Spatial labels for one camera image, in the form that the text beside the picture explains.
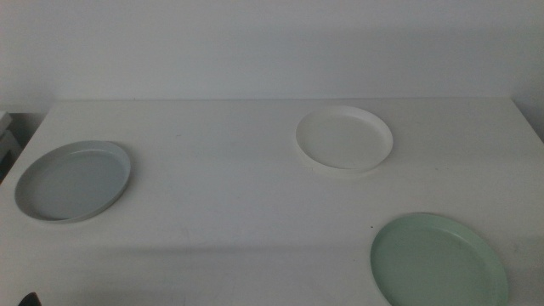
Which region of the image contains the white shallow bowl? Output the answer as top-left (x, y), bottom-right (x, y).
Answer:
top-left (295, 105), bottom-right (394, 174)

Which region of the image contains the pale green shallow bowl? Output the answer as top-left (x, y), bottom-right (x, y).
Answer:
top-left (370, 212), bottom-right (510, 306)

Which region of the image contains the grey shallow bowl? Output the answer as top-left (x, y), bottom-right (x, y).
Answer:
top-left (14, 139), bottom-right (132, 224)

